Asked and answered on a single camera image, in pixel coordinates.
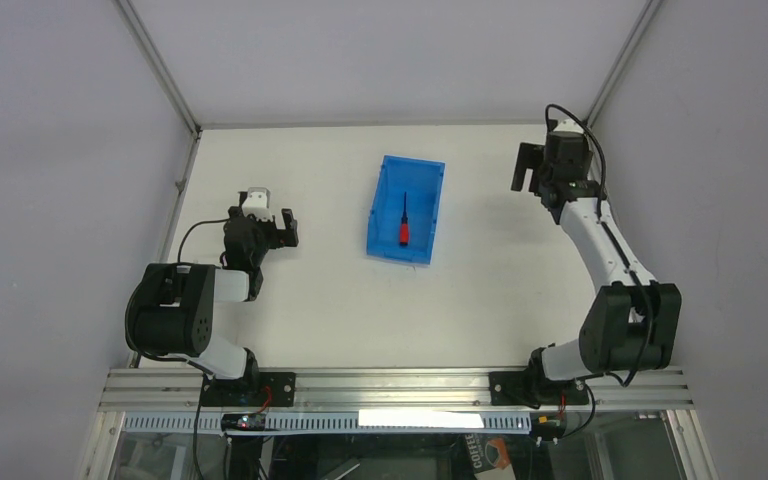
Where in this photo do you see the red handled screwdriver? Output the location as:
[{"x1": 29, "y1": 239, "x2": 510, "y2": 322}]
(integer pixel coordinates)
[{"x1": 398, "y1": 192, "x2": 410, "y2": 247}]

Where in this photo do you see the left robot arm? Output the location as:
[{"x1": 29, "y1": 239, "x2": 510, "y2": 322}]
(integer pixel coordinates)
[{"x1": 124, "y1": 187, "x2": 299, "y2": 393}]

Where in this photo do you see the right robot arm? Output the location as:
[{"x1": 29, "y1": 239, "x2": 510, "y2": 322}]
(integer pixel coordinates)
[{"x1": 511, "y1": 130, "x2": 682, "y2": 401}]

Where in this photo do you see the blue plastic bin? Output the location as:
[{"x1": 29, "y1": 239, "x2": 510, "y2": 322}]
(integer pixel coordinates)
[{"x1": 366, "y1": 155, "x2": 446, "y2": 265}]

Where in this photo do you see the coffee labelled box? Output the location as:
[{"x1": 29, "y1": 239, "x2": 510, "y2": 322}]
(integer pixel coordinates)
[{"x1": 464, "y1": 433, "x2": 510, "y2": 474}]

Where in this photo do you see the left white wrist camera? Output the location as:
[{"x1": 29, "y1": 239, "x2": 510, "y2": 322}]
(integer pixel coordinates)
[{"x1": 241, "y1": 187, "x2": 274, "y2": 222}]

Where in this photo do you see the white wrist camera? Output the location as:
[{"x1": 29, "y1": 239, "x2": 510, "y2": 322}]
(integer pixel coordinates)
[
  {"x1": 554, "y1": 118, "x2": 584, "y2": 134},
  {"x1": 241, "y1": 187, "x2": 274, "y2": 222}
]

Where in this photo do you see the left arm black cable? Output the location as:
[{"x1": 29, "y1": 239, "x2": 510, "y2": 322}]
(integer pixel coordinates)
[{"x1": 176, "y1": 218, "x2": 232, "y2": 265}]

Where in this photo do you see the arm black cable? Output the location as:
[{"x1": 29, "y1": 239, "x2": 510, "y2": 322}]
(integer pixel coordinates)
[
  {"x1": 176, "y1": 218, "x2": 232, "y2": 265},
  {"x1": 544, "y1": 103, "x2": 608, "y2": 200}
]

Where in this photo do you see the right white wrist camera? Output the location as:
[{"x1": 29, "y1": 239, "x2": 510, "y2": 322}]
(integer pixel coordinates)
[{"x1": 554, "y1": 118, "x2": 584, "y2": 134}]

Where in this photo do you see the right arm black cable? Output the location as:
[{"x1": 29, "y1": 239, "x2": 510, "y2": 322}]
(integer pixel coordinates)
[{"x1": 544, "y1": 103, "x2": 608, "y2": 200}]

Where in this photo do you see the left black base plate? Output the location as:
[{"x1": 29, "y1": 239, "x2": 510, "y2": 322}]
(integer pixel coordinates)
[{"x1": 199, "y1": 371, "x2": 297, "y2": 409}]

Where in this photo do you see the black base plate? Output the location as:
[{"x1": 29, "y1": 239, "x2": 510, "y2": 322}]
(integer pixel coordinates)
[
  {"x1": 488, "y1": 369, "x2": 590, "y2": 409},
  {"x1": 199, "y1": 371, "x2": 297, "y2": 409}
]

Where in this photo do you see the aluminium mounting rail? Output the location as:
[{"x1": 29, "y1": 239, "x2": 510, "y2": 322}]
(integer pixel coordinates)
[{"x1": 98, "y1": 367, "x2": 694, "y2": 412}]

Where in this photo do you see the white slotted cable duct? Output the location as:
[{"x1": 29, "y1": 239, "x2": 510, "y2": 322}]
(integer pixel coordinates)
[{"x1": 123, "y1": 408, "x2": 532, "y2": 436}]

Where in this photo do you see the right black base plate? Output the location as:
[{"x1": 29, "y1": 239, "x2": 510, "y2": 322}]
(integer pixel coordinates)
[{"x1": 488, "y1": 369, "x2": 590, "y2": 409}]

